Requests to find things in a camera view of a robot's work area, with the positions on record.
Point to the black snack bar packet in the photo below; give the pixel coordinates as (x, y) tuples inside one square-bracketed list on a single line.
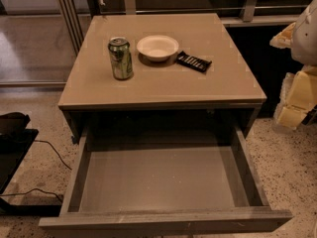
[(200, 65)]

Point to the green soda can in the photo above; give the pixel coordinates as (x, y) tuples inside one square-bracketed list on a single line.
[(120, 58)]

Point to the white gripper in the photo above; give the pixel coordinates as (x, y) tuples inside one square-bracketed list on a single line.
[(305, 40)]

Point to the white bowl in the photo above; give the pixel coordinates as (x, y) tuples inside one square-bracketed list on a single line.
[(157, 48)]

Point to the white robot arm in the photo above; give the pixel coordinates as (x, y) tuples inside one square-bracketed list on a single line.
[(303, 49)]

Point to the open grey top drawer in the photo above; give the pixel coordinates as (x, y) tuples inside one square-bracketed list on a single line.
[(174, 181)]

